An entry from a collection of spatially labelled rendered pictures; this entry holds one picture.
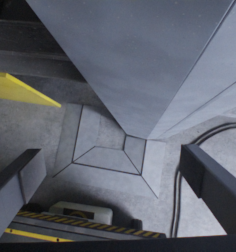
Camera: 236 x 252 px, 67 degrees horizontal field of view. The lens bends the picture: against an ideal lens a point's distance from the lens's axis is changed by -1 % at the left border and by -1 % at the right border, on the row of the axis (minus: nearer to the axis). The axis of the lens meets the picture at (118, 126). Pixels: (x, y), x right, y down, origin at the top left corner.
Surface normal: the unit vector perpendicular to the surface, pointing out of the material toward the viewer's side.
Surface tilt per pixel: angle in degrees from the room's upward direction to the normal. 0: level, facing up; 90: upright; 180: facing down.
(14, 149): 0
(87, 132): 7
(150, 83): 90
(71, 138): 11
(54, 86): 0
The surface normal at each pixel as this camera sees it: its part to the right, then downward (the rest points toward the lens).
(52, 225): -0.11, -0.14
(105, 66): -0.28, 0.96
